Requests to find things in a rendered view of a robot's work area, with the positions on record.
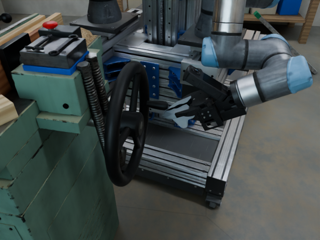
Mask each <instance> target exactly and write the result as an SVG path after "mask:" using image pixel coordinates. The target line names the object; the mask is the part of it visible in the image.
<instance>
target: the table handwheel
mask: <svg viewBox="0 0 320 240"><path fill-rule="evenodd" d="M132 79H133V83H132V92H131V99H130V107H129V111H128V110H124V111H123V106H124V101H125V98H126V94H127V91H128V88H129V85H130V82H131V80H132ZM138 92H139V96H140V108H139V112H136V111H137V101H138ZM149 100H150V91H149V81H148V76H147V73H146V70H145V68H144V66H143V65H142V64H141V63H140V62H138V61H131V62H129V63H127V64H126V65H125V66H124V67H123V68H122V70H121V71H120V73H119V75H118V77H117V79H116V81H115V84H114V86H113V90H112V93H111V96H110V101H109V105H108V111H107V113H102V114H103V117H104V121H105V134H104V158H105V165H106V170H107V174H108V177H109V179H110V180H111V182H112V183H113V184H114V185H116V186H118V187H123V186H126V185H127V184H129V183H130V182H131V180H132V179H133V177H134V176H135V174H136V171H137V169H138V166H139V164H140V160H141V157H142V153H143V149H144V145H145V140H146V135H147V128H148V121H149V107H146V103H147V101H149ZM86 126H91V127H95V125H94V122H93V118H92V117H91V119H90V120H89V122H88V123H87V125H86ZM127 137H132V139H133V142H134V148H133V151H132V155H131V158H130V161H129V163H128V165H127V167H126V169H125V171H124V172H123V173H122V172H121V169H120V159H119V152H120V150H121V148H122V146H123V144H124V142H125V140H126V139H127Z"/></svg>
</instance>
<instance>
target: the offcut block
mask: <svg viewBox="0 0 320 240"><path fill-rule="evenodd" d="M17 117H18V114H17V111H16V109H15V106H14V104H13V102H11V101H10V100H9V99H7V98H6V97H4V96H3V95H0V126H1V125H3V124H5V123H7V122H9V121H11V120H13V119H15V118H17Z"/></svg>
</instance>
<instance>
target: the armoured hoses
mask: <svg viewBox="0 0 320 240"><path fill-rule="evenodd" d="M85 59H86V61H82V62H79V63H78V64H77V66H76V67H77V70H78V71H80V73H81V76H82V79H83V82H84V83H83V84H84V87H85V90H86V91H85V92H86V95H87V100H88V103H89V107H90V111H91V114H92V118H93V122H94V125H95V128H96V131H97V135H98V138H99V141H100V145H101V148H102V152H103V155H104V134H105V121H104V117H103V114H102V113H107V111H108V105H109V100H108V97H107V93H106V90H105V85H104V81H103V78H102V73H101V70H100V66H99V62H98V58H97V54H96V53H89V54H87V55H86V56H85ZM126 153H127V149H126V147H123V146H122V148H121V150H120V152H119V159H120V169H122V167H123V166H124V165H125V160H126Z"/></svg>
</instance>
